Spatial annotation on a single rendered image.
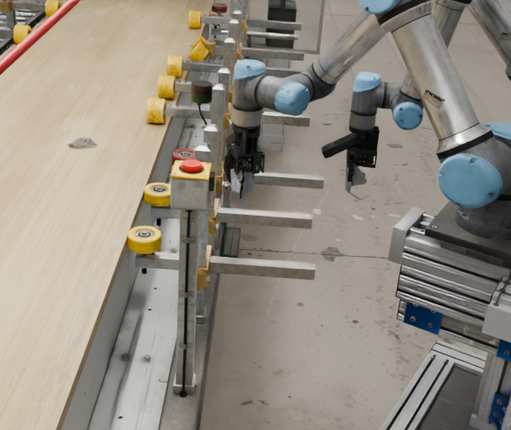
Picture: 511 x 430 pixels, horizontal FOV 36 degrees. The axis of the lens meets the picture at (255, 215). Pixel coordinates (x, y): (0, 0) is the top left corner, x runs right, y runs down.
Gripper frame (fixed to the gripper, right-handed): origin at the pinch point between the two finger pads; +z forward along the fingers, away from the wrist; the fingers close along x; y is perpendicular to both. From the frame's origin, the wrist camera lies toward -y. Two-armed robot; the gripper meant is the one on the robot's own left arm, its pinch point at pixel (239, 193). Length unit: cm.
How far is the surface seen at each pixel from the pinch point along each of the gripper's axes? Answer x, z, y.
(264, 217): 8.0, 8.4, -1.0
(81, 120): -31, 3, -67
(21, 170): -52, 3, -32
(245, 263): -4.6, 8.7, 20.3
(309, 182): 28.7, 8.6, -19.8
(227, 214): -1.5, 8.4, -4.5
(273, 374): 30, 94, -36
